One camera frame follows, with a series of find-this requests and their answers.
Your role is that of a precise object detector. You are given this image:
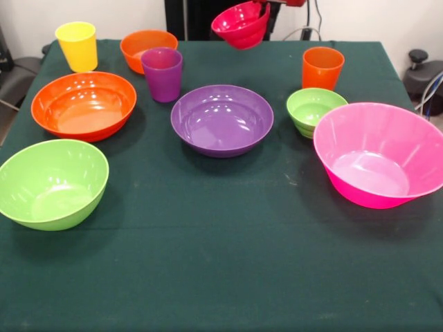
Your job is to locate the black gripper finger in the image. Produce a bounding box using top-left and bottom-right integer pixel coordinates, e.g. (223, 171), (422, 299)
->
(266, 3), (278, 35)

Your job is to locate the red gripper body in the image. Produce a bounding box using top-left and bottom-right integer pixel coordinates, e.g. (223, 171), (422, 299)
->
(251, 0), (307, 8)

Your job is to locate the small red plastic bowl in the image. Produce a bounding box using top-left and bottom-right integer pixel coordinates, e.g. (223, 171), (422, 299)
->
(210, 1), (272, 50)

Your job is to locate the purple plastic bowl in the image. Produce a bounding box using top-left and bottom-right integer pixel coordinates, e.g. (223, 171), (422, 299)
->
(170, 84), (275, 159)

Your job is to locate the orange plastic cup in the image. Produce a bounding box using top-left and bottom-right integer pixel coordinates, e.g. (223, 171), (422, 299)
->
(302, 46), (346, 92)

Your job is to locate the small green plastic bowl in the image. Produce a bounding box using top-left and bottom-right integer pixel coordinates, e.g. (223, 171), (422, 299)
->
(286, 87), (349, 140)

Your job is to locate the purple plastic cup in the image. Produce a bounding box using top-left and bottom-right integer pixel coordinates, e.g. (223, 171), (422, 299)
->
(140, 47), (183, 104)

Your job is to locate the small orange plastic bowl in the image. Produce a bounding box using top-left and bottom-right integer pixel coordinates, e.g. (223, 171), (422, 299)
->
(119, 29), (179, 75)

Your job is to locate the large pink plastic bowl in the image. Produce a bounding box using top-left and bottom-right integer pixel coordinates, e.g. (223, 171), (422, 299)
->
(312, 102), (443, 210)

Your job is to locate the yellow plastic cup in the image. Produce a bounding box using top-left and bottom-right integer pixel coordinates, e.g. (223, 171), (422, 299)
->
(55, 21), (99, 73)

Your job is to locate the large orange plastic bowl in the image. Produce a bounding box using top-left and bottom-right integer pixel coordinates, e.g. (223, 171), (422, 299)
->
(30, 71), (138, 143)

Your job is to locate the dark green tablecloth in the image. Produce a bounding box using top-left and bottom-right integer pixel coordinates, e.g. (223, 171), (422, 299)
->
(0, 39), (443, 332)

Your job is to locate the grey office chair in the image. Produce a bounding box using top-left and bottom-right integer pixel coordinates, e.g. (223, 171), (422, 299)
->
(0, 23), (53, 111)

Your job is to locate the large green plastic bowl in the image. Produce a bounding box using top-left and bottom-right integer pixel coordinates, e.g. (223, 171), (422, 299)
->
(0, 138), (110, 232)

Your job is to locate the black hanging cable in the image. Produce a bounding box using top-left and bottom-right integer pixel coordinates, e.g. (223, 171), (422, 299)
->
(312, 0), (325, 29)

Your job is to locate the white and blue cable bundle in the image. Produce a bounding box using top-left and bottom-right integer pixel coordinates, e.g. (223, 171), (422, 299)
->
(415, 74), (443, 118)

